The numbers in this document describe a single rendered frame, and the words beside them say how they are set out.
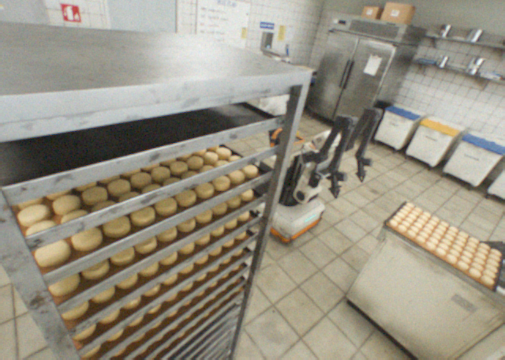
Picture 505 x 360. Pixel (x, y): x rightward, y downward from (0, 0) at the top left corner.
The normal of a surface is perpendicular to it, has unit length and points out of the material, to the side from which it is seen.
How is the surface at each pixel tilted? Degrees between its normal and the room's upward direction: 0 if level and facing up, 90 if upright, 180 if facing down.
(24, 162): 0
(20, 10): 90
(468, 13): 90
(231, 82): 90
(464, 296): 90
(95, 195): 0
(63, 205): 0
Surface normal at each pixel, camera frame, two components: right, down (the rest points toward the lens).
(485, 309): -0.72, 0.28
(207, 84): 0.70, 0.47
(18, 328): 0.15, -0.83
